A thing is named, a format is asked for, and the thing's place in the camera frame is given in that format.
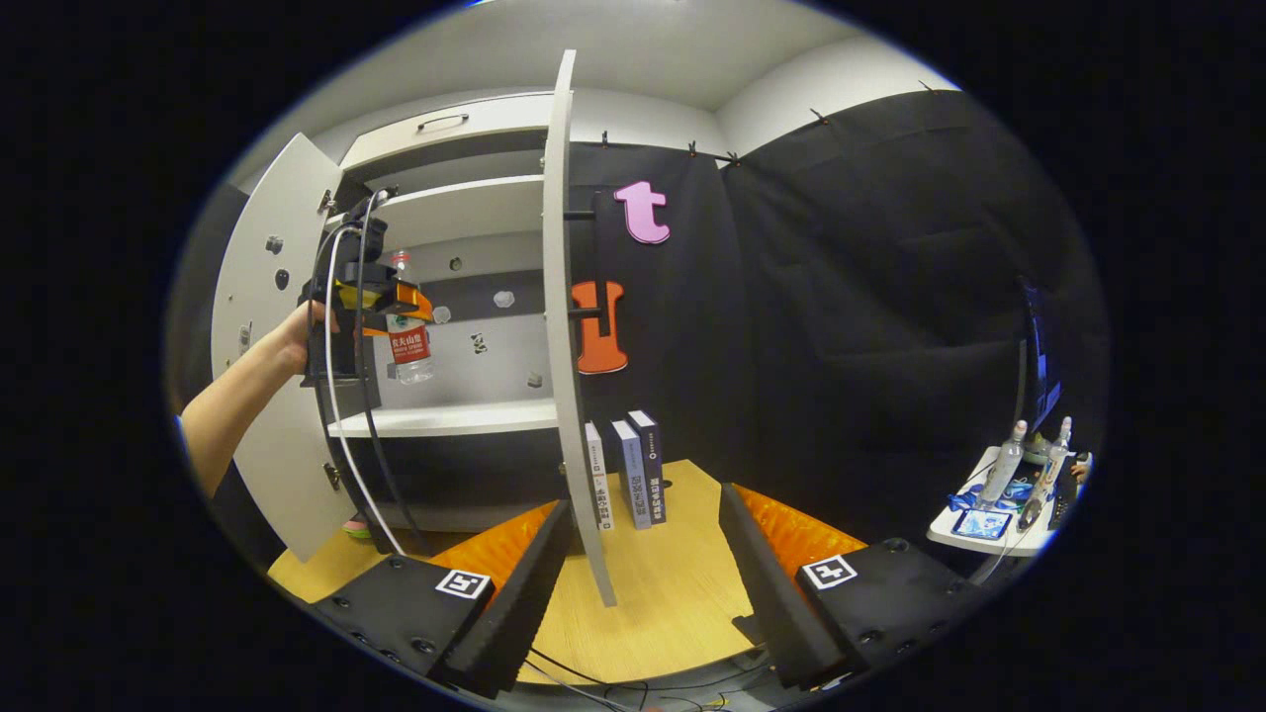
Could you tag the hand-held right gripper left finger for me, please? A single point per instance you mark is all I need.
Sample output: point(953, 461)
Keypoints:
point(524, 593)

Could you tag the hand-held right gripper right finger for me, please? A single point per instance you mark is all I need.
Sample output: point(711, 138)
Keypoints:
point(767, 603)

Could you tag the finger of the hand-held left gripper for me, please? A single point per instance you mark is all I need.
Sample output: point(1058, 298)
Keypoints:
point(406, 297)

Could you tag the clear water bottle red label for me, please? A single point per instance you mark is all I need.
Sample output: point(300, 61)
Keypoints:
point(410, 351)

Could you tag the white cabinet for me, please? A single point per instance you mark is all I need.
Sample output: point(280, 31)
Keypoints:
point(465, 346)

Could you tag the white cabinet shelf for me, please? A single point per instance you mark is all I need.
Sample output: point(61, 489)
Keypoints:
point(465, 208)
point(455, 417)

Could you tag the white book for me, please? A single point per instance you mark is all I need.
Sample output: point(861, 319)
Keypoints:
point(598, 475)

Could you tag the grey blue book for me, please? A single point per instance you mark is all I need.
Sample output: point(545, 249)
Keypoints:
point(633, 475)

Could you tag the white cabinet drawer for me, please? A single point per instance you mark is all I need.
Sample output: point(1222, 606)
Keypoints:
point(465, 133)

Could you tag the green pink shoe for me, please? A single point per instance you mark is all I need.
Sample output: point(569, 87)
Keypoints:
point(357, 527)

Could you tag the blue screen phone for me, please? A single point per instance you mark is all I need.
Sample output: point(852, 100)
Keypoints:
point(982, 524)

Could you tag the white side table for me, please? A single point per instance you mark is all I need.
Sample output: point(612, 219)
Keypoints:
point(1029, 542)

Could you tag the white spray bottle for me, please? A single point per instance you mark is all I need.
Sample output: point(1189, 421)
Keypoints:
point(1053, 460)
point(1004, 470)

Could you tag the dark computer monitor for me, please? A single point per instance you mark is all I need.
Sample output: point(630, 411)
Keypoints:
point(1040, 366)

